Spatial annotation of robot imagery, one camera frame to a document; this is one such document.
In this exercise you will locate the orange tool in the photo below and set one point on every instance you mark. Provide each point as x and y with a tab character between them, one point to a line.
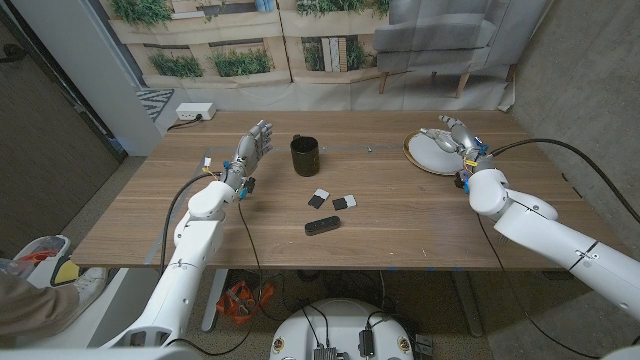
235	302

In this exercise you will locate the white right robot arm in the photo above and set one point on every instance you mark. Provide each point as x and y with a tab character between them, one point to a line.
550	235

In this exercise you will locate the black and white card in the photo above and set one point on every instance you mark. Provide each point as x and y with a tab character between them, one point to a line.
344	202
318	199

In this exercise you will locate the black TV remote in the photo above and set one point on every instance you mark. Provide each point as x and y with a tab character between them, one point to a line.
322	226

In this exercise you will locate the white bin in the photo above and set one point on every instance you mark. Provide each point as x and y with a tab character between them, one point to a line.
42	265

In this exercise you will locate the person in brown clothes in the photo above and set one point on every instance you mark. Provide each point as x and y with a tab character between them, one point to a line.
30	310

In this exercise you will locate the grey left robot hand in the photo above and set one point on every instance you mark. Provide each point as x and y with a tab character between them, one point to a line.
247	150

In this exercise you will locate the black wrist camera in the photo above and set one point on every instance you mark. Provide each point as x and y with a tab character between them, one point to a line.
249	185
459	180

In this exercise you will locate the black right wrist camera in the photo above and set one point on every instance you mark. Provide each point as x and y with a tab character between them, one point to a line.
459	180

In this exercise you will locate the white table leg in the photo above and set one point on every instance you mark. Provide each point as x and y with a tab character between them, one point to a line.
214	300

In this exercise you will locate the white power strip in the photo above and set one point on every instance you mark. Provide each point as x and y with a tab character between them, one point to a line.
195	111

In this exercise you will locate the white shoe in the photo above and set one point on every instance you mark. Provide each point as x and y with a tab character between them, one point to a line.
90	285

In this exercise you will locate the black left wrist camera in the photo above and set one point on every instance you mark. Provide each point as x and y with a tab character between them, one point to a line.
249	185

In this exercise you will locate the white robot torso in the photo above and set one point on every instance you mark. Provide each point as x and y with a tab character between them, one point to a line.
340	320

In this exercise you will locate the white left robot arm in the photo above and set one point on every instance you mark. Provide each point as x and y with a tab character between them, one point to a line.
185	270

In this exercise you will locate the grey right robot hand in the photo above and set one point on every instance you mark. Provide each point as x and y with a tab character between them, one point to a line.
467	142

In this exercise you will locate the white paper plate gold rim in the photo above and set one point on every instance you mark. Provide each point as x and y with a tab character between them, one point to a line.
430	155

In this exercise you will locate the black cup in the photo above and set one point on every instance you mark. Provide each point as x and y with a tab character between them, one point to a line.
305	157

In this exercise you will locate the black box on torso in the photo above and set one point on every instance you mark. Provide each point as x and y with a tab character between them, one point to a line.
366	343

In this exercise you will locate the grey table leg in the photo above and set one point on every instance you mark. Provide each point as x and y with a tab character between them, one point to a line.
470	305

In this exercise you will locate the yellow object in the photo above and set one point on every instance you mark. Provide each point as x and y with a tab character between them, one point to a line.
67	272

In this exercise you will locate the printed room backdrop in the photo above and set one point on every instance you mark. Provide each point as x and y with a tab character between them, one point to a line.
325	95

